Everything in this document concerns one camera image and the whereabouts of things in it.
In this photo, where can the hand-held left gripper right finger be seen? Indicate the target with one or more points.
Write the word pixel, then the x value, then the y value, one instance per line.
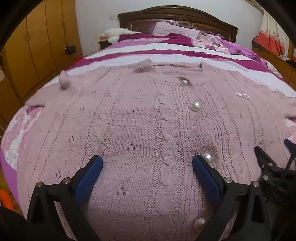
pixel 205 176

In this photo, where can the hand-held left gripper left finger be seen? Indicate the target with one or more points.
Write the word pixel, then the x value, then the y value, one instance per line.
pixel 89 176

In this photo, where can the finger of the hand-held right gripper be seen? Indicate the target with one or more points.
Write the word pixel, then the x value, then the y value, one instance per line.
pixel 291 148
pixel 263 160

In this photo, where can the pink knitted cardigan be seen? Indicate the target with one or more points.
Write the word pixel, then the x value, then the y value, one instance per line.
pixel 138 127

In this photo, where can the pink floral bedsheet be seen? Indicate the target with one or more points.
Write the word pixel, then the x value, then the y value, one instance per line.
pixel 16 139

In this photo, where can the orange cloth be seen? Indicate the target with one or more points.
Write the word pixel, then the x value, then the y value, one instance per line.
pixel 5 199

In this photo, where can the light wooden cabinet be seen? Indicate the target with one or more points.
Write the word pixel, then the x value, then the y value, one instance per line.
pixel 272 59

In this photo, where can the orange white curtain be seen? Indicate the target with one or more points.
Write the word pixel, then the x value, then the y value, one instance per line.
pixel 272 37

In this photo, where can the purple pink pillows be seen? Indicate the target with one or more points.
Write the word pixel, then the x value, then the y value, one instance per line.
pixel 233 47

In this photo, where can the dark wooden nightstand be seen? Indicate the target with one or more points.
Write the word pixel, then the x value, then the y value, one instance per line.
pixel 104 44

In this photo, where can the purple white striped blanket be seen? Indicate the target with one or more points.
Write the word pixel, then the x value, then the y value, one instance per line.
pixel 148 49

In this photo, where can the light wooden wardrobe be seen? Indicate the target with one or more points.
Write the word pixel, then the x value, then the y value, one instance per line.
pixel 34 46

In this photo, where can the white plush toy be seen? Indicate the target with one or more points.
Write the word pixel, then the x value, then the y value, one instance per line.
pixel 115 33

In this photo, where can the lilac pillow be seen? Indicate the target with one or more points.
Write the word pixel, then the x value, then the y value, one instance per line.
pixel 173 29

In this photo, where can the dark wooden headboard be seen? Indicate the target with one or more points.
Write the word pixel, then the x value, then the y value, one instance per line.
pixel 143 17

